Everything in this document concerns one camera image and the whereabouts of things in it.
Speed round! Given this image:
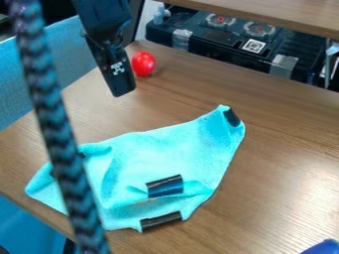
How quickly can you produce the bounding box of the cyan cloth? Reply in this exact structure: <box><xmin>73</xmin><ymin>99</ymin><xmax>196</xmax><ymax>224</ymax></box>
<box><xmin>24</xmin><ymin>104</ymin><xmax>247</xmax><ymax>233</ymax></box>

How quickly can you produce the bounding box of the red toy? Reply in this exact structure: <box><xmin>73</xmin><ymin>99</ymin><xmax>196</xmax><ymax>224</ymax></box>
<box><xmin>131</xmin><ymin>51</ymin><xmax>158</xmax><ymax>78</ymax></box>

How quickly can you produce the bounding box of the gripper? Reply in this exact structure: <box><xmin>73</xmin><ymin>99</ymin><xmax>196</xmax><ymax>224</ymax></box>
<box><xmin>80</xmin><ymin>18</ymin><xmax>138</xmax><ymax>98</ymax></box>

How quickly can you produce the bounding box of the black braided cable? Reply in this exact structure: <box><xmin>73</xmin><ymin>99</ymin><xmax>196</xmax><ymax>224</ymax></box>
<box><xmin>2</xmin><ymin>0</ymin><xmax>113</xmax><ymax>254</ymax></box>

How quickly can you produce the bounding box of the blue object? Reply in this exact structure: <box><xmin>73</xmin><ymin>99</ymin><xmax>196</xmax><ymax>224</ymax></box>
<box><xmin>298</xmin><ymin>238</ymin><xmax>339</xmax><ymax>254</ymax></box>

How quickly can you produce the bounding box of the black equipment case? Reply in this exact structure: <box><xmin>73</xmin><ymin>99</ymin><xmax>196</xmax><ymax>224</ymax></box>
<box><xmin>144</xmin><ymin>9</ymin><xmax>329</xmax><ymax>84</ymax></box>

